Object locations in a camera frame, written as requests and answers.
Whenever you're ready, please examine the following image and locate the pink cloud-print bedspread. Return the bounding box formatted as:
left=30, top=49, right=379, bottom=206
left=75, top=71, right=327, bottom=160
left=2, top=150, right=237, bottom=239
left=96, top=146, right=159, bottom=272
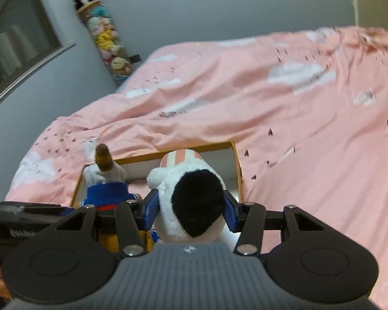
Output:
left=7, top=27, right=388, bottom=309

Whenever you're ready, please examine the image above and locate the window with grey frame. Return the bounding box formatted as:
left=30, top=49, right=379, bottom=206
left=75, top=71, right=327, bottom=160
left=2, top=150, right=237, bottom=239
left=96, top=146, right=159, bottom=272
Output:
left=0, top=0, right=76, bottom=104

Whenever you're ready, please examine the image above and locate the duck plush blue shirt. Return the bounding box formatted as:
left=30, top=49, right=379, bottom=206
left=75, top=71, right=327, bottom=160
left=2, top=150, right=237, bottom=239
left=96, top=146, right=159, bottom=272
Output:
left=80, top=143, right=158, bottom=253

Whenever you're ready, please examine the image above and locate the white dog plush toy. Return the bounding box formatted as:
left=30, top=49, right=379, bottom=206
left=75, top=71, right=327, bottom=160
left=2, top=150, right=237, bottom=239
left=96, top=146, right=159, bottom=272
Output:
left=146, top=157, right=236, bottom=249

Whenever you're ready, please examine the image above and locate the hanging plush toy column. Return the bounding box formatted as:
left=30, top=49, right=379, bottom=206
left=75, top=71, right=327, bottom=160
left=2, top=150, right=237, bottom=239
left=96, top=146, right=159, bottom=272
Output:
left=73, top=0, right=133, bottom=86

